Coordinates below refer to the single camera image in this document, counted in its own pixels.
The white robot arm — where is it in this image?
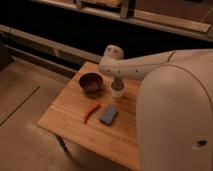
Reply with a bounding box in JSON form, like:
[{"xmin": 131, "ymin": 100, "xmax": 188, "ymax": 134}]
[{"xmin": 99, "ymin": 45, "xmax": 213, "ymax": 171}]

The white ceramic cup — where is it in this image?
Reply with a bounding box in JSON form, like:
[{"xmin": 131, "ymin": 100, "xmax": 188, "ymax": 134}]
[{"xmin": 110, "ymin": 81, "xmax": 124, "ymax": 99}]

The dark brown ceramic bowl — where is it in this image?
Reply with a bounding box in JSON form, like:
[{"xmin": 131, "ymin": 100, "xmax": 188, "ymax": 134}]
[{"xmin": 79, "ymin": 73, "xmax": 103, "ymax": 93}]

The blue-grey eraser block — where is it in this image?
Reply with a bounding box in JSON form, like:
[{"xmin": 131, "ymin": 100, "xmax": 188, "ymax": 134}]
[{"xmin": 99, "ymin": 105, "xmax": 118, "ymax": 125}]

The red chili pepper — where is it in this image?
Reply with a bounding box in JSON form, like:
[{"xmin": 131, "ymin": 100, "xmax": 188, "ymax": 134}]
[{"xmin": 84, "ymin": 102, "xmax": 101, "ymax": 123}]

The wooden table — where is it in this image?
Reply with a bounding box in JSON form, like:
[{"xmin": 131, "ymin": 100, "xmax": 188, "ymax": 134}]
[{"xmin": 38, "ymin": 62, "xmax": 140, "ymax": 171}]

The wooden shelf rail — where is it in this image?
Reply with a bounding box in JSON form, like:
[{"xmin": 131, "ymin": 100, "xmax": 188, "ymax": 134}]
[{"xmin": 0, "ymin": 24, "xmax": 101, "ymax": 65}]

